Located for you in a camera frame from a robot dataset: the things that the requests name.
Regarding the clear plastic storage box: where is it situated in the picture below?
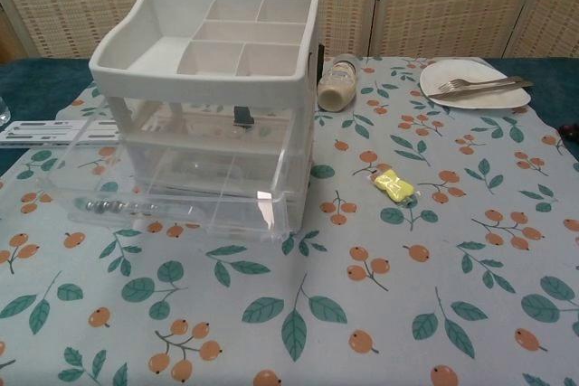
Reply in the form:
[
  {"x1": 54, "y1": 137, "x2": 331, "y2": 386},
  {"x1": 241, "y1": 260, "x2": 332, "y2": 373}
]
[{"x1": 38, "y1": 141, "x2": 314, "y2": 243}]

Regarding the mayonnaise squeeze bottle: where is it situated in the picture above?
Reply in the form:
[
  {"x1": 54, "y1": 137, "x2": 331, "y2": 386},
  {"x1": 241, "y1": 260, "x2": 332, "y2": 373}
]
[{"x1": 317, "y1": 53, "x2": 360, "y2": 112}]

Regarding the yellow flower eraser packet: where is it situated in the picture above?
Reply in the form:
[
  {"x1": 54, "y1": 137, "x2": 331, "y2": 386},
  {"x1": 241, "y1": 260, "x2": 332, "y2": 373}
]
[{"x1": 368, "y1": 168, "x2": 420, "y2": 207}]

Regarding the metal table knife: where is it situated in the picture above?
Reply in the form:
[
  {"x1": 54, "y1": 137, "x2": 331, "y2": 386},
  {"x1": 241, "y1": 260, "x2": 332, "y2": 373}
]
[{"x1": 427, "y1": 80, "x2": 535, "y2": 99}]

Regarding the white folding stand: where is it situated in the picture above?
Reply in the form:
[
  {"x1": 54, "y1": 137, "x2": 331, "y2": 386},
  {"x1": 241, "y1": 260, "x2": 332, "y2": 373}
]
[{"x1": 0, "y1": 118, "x2": 121, "y2": 149}]

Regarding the white two-tier plastic organizer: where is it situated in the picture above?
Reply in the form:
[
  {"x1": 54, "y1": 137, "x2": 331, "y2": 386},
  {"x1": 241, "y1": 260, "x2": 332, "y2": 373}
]
[{"x1": 88, "y1": 0, "x2": 327, "y2": 193}]

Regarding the bamboo folding screen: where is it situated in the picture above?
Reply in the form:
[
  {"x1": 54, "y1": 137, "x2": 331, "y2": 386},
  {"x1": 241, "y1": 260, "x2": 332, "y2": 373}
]
[{"x1": 0, "y1": 0, "x2": 579, "y2": 62}]

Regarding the white plate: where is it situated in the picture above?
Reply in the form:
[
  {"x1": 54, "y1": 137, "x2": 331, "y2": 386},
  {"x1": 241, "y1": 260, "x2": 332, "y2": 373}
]
[{"x1": 419, "y1": 59, "x2": 533, "y2": 111}]

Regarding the dark blue table cover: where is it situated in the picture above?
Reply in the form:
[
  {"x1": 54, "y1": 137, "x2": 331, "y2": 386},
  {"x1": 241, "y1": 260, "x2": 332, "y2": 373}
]
[{"x1": 0, "y1": 55, "x2": 579, "y2": 178}]

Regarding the floral print tablecloth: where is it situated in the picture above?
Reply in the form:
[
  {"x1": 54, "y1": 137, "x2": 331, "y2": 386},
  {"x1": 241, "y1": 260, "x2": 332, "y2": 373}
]
[{"x1": 0, "y1": 54, "x2": 579, "y2": 386}]

